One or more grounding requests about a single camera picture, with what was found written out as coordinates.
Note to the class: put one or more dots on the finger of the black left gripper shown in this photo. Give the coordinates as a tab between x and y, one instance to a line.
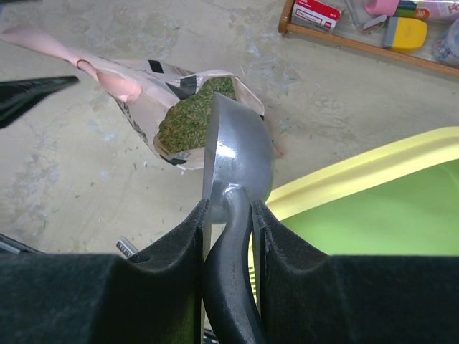
19	96

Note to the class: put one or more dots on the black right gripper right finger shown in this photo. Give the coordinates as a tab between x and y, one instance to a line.
307	296

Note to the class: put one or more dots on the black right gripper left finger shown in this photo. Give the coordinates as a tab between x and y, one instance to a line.
152	297

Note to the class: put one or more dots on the white bag sealing clip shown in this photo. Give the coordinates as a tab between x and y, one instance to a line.
125	247

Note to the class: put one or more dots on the pink cat litter bag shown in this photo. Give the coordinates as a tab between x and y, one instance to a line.
144	90

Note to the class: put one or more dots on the silver metal scoop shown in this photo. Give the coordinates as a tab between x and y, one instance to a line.
238	169

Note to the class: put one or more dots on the yellow green litter box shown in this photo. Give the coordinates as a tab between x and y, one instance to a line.
399	199

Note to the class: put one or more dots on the green litter pellets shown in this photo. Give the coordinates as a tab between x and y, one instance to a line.
184	127

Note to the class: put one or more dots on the red white staples box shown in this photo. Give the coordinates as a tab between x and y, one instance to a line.
319	15

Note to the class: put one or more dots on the orange wooden shelf rack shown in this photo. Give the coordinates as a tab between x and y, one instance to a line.
346	34

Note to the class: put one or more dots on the yellow grey eraser block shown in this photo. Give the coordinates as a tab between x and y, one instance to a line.
404	35

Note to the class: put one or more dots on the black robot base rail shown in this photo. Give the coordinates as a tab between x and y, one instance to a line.
9	245

